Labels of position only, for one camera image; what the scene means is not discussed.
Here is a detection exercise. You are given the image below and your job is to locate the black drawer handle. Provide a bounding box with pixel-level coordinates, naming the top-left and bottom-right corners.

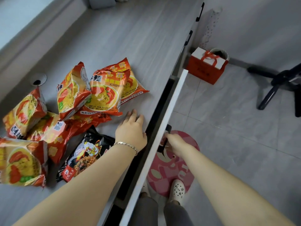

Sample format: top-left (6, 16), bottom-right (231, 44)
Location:
top-left (196, 2), bottom-right (205, 22)
top-left (184, 30), bottom-right (193, 46)

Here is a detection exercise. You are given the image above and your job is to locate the person's left forearm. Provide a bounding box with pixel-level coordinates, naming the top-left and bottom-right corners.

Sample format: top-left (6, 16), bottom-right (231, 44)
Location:
top-left (13, 144), bottom-right (138, 226)

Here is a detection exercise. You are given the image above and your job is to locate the person's white left shoe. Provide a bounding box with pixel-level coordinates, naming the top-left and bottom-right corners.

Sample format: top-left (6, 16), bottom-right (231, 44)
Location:
top-left (140, 181), bottom-right (151, 198)

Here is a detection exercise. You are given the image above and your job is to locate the person's leg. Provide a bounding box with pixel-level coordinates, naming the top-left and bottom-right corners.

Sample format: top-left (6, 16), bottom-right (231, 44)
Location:
top-left (163, 201), bottom-right (195, 226)
top-left (128, 192), bottom-right (159, 226)

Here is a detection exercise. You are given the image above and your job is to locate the pink round floor mat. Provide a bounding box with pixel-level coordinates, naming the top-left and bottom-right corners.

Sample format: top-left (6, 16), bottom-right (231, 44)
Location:
top-left (146, 130), bottom-right (200, 198)

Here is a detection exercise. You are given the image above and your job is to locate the grey waste bin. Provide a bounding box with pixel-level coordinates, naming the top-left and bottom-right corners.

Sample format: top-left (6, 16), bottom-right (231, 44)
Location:
top-left (209, 48), bottom-right (230, 61)

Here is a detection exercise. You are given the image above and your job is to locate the grey desk cable grommet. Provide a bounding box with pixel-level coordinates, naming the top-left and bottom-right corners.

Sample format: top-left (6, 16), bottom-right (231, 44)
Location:
top-left (30, 73), bottom-right (47, 87)

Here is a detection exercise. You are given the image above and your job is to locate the person's left hand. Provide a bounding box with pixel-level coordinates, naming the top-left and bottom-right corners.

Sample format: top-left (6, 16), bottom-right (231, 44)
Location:
top-left (115, 109), bottom-right (148, 154)

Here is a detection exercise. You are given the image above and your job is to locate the black office chair base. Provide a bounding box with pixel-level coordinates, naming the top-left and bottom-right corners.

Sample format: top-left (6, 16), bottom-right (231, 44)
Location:
top-left (247, 62), bottom-right (301, 118)

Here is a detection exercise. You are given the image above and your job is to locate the person's white right shoe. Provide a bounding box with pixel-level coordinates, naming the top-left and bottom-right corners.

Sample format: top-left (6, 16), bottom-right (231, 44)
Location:
top-left (167, 179), bottom-right (186, 206)

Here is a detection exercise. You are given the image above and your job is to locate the person's white shoe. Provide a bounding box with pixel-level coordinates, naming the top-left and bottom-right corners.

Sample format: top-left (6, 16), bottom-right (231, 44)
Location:
top-left (167, 179), bottom-right (186, 206)
top-left (140, 181), bottom-right (151, 198)

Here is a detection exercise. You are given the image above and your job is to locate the red gift bag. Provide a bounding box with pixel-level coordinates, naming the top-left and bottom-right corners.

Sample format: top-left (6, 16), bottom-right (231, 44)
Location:
top-left (187, 47), bottom-right (229, 85)

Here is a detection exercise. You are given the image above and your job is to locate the pile of orange noodle packets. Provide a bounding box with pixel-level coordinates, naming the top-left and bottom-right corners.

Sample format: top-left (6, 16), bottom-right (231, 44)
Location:
top-left (0, 57), bottom-right (150, 188)

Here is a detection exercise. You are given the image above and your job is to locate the silver bracelet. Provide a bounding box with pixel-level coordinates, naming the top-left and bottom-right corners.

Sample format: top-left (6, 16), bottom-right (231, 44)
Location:
top-left (113, 142), bottom-right (139, 156)

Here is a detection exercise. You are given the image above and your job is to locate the black noodle packet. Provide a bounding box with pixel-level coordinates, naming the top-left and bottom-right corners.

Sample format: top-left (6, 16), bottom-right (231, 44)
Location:
top-left (56, 125), bottom-right (116, 183)

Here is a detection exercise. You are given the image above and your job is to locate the white perforated desk leg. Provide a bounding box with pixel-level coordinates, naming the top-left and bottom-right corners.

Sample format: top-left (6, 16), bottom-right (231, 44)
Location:
top-left (199, 7), bottom-right (223, 49)

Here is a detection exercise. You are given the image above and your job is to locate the person's right leg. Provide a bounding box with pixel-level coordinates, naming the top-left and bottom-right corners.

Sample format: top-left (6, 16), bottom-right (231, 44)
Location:
top-left (163, 201), bottom-right (195, 226)

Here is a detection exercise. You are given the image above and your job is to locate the person's right hand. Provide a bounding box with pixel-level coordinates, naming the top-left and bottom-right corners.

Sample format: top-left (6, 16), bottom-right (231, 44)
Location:
top-left (162, 133), bottom-right (194, 158)

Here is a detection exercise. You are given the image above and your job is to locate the white drawer with black handle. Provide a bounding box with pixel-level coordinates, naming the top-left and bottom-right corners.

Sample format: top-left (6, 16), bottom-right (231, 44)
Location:
top-left (103, 69), bottom-right (189, 226)

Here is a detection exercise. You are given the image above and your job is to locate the person's left leg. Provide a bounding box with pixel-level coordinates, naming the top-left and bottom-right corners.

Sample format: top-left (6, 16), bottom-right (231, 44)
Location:
top-left (128, 192), bottom-right (159, 226)

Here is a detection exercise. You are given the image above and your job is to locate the person's right forearm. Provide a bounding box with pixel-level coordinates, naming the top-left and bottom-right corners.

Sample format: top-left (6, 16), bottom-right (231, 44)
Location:
top-left (184, 145), bottom-right (296, 226)

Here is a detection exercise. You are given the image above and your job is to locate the grey box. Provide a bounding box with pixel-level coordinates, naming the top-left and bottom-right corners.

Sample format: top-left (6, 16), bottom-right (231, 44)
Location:
top-left (89, 0), bottom-right (117, 10)

